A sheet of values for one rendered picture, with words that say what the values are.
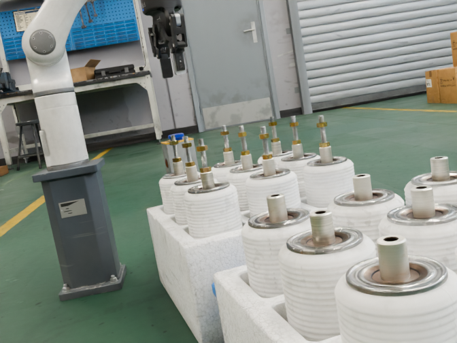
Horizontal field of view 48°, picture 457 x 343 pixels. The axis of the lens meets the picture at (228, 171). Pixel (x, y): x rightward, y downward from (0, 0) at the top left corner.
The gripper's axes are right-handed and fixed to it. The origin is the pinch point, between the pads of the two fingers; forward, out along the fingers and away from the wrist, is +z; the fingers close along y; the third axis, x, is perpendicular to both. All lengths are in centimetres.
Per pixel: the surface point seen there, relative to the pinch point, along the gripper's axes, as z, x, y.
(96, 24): -92, 115, -496
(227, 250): 31.3, -3.7, 19.1
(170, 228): 29.1, -7.6, 3.7
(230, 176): 22.5, 7.1, 2.6
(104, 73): -34, 100, -450
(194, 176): 21.0, 0.0, 1.0
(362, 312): 23, -15, 66
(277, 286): 29, -10, 45
